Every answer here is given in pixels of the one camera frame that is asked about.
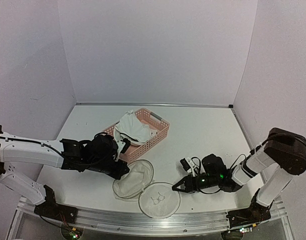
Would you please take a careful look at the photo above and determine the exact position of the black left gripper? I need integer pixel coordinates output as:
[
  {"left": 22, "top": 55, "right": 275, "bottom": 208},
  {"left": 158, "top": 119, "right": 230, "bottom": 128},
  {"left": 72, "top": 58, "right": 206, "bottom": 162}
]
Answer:
[{"left": 86, "top": 158, "right": 130, "bottom": 181}]

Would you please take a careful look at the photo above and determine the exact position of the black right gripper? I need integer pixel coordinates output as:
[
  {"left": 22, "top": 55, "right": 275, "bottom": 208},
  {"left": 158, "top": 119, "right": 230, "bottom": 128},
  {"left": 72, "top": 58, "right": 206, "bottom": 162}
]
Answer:
[{"left": 173, "top": 174, "right": 221, "bottom": 194}]

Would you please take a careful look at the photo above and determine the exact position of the white bra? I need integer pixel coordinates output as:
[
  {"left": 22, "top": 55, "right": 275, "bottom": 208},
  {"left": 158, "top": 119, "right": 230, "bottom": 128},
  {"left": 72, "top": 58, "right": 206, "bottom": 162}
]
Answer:
[{"left": 113, "top": 110, "right": 158, "bottom": 147}]

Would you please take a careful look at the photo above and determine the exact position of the pink plastic basket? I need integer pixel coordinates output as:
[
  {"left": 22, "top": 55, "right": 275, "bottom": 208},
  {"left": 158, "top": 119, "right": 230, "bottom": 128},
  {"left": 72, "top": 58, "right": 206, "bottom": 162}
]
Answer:
[{"left": 103, "top": 108, "right": 170, "bottom": 163}]

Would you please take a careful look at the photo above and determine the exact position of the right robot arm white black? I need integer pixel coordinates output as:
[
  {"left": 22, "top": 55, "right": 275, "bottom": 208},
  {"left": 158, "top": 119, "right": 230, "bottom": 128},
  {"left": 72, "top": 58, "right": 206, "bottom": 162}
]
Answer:
[{"left": 172, "top": 127, "right": 306, "bottom": 222}]

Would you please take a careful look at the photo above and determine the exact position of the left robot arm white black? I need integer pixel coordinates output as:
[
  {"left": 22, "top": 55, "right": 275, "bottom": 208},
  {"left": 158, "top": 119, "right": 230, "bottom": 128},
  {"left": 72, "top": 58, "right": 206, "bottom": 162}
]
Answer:
[{"left": 0, "top": 125, "right": 131, "bottom": 219}]

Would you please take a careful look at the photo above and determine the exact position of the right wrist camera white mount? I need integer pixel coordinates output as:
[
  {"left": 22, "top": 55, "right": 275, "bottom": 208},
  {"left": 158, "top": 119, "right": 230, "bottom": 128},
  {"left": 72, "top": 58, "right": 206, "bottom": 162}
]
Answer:
[{"left": 180, "top": 157, "right": 200, "bottom": 177}]

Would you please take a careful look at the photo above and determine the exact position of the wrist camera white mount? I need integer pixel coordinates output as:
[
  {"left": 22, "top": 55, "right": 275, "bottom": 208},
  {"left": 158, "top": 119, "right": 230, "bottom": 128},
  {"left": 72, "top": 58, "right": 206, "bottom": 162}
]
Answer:
[
  {"left": 116, "top": 138, "right": 131, "bottom": 154},
  {"left": 180, "top": 157, "right": 200, "bottom": 177}
]

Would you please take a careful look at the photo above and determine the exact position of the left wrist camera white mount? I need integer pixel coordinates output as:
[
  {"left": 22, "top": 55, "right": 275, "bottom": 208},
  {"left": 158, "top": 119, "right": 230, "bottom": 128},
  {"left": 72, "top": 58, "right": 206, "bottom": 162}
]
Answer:
[{"left": 116, "top": 138, "right": 131, "bottom": 154}]

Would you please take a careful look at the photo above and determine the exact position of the aluminium front rail frame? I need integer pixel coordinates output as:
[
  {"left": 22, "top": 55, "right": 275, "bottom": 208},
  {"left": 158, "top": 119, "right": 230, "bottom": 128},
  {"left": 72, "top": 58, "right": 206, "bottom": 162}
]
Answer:
[{"left": 7, "top": 202, "right": 294, "bottom": 240}]

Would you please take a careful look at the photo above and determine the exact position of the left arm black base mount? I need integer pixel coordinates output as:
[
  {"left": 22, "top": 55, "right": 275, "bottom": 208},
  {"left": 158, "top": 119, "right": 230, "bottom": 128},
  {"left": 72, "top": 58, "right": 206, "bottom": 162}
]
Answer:
[{"left": 34, "top": 185, "right": 78, "bottom": 224}]

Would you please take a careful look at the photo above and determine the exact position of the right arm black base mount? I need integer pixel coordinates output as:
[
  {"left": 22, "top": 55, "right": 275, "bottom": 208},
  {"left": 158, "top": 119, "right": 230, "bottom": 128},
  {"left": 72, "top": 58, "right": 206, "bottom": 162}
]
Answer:
[{"left": 226, "top": 202, "right": 272, "bottom": 229}]

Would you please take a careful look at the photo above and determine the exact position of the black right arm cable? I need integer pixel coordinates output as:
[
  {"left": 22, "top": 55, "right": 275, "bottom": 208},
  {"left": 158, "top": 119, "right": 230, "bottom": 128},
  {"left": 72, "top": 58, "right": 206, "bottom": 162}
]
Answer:
[{"left": 227, "top": 134, "right": 306, "bottom": 176}]

